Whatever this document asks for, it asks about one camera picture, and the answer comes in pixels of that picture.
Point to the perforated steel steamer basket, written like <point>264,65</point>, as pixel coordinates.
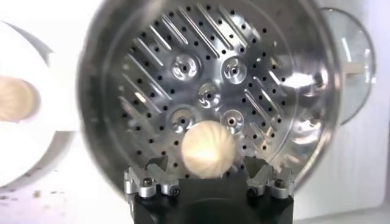
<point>213,61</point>

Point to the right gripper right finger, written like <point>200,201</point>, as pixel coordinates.
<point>268,179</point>

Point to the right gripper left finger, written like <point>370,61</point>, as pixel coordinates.
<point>143,182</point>

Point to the white round plate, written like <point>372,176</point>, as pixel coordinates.
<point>27,152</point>

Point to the white steamed baozi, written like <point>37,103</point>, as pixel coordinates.
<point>208,149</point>
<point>16,99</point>

